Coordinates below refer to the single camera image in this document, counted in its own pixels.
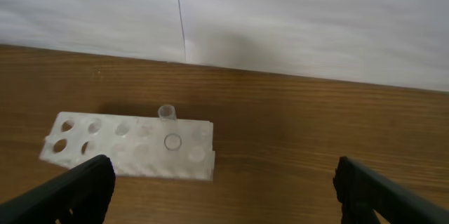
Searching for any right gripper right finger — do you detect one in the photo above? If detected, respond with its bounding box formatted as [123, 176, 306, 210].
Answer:
[333, 156, 449, 224]

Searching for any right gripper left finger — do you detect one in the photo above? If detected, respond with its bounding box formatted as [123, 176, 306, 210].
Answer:
[0, 154, 116, 224]

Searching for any white test tube rack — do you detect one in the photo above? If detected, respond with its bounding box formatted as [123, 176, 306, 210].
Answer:
[39, 111, 216, 182]

